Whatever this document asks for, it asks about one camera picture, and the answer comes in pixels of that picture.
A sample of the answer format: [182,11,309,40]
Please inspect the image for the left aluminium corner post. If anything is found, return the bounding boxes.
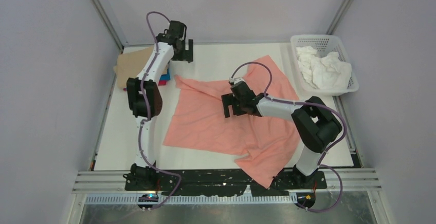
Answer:
[91,0,128,52]

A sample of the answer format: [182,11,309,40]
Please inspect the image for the right aluminium corner post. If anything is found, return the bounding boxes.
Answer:
[326,0,354,35]

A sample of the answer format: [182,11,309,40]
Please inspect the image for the folded blue t shirt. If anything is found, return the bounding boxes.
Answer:
[159,66,171,82]

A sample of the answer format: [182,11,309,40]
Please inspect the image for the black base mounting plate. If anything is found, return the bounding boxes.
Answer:
[123,167,327,197]

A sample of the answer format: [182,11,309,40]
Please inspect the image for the white plastic laundry basket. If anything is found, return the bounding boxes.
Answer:
[290,34,359,96]

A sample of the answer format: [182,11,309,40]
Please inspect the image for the aluminium frame rail front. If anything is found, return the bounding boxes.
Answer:
[72,168,382,194]

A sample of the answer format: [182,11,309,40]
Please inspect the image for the white slotted cable duct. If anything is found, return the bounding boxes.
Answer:
[85,194,297,205]

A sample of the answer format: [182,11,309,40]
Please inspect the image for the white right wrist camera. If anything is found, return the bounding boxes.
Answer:
[229,78,245,86]

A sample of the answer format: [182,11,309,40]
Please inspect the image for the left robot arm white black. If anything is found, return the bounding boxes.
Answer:
[123,21,193,191]

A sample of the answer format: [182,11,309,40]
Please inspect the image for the salmon pink t shirt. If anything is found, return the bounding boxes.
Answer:
[163,75,301,188]

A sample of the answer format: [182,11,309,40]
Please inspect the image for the aluminium corner post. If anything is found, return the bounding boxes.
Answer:
[91,0,128,52]
[326,0,354,35]

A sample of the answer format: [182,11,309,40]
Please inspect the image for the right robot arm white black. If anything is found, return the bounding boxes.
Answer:
[221,80,347,188]

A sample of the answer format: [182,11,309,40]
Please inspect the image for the white t shirt in basket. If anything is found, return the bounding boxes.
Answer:
[296,46,352,90]

